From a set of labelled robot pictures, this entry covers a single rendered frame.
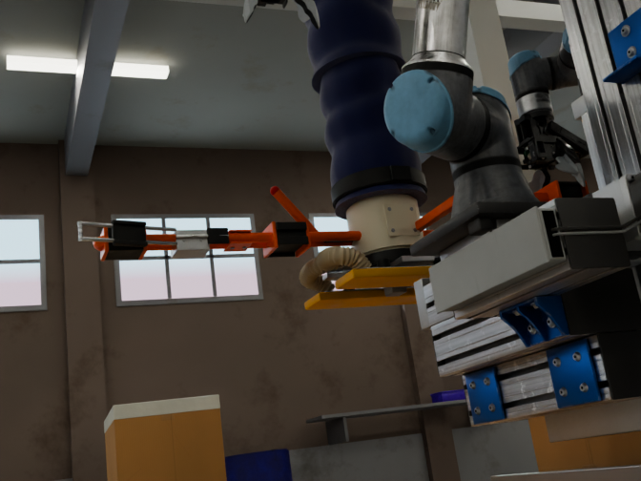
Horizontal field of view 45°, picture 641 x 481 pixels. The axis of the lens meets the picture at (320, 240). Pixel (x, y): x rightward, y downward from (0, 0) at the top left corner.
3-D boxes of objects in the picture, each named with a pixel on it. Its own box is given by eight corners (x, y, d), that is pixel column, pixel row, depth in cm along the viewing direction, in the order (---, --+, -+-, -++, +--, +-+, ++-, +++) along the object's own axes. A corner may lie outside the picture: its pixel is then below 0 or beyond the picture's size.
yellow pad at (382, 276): (469, 283, 180) (465, 262, 181) (493, 272, 171) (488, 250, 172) (335, 290, 166) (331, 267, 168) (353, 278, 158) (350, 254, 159)
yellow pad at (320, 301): (429, 303, 196) (425, 284, 198) (449, 293, 187) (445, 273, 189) (304, 310, 183) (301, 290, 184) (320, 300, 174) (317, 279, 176)
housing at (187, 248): (203, 259, 166) (201, 239, 167) (211, 249, 160) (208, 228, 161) (171, 260, 163) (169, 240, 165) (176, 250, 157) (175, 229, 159)
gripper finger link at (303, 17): (320, 34, 160) (290, 0, 160) (330, 18, 155) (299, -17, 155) (309, 41, 158) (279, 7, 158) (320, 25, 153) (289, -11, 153)
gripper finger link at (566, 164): (566, 187, 161) (542, 164, 168) (588, 187, 163) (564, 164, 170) (571, 174, 159) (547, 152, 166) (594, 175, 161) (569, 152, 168)
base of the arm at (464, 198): (562, 208, 126) (548, 152, 129) (484, 208, 120) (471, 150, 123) (509, 238, 139) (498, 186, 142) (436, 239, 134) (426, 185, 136)
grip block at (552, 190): (566, 215, 174) (561, 195, 175) (591, 201, 167) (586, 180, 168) (535, 216, 171) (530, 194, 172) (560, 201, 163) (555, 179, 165)
